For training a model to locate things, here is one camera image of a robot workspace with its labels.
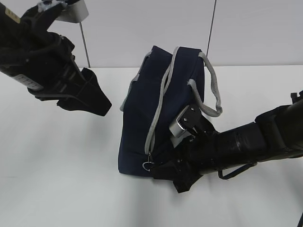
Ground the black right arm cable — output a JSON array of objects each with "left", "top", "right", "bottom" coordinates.
[{"left": 217, "top": 162, "right": 258, "bottom": 180}]

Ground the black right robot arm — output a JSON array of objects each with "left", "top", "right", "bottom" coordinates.
[{"left": 150, "top": 93, "right": 303, "bottom": 193}]

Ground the navy insulated lunch bag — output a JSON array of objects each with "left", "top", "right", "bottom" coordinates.
[{"left": 118, "top": 46, "right": 223, "bottom": 177}]

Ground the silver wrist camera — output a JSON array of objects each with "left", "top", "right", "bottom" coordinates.
[
  {"left": 37, "top": 0, "right": 89, "bottom": 24},
  {"left": 169, "top": 105, "right": 201, "bottom": 148}
]

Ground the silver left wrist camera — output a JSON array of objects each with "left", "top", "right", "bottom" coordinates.
[{"left": 37, "top": 0, "right": 89, "bottom": 24}]

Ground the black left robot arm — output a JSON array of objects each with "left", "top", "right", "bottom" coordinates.
[{"left": 0, "top": 0, "right": 112, "bottom": 116}]

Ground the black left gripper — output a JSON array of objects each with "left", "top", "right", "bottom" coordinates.
[{"left": 28, "top": 33, "right": 112, "bottom": 116}]

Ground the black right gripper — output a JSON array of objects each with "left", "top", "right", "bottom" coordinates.
[{"left": 150, "top": 120, "right": 218, "bottom": 193}]

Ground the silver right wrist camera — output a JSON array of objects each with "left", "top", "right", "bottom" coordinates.
[{"left": 169, "top": 105, "right": 201, "bottom": 148}]

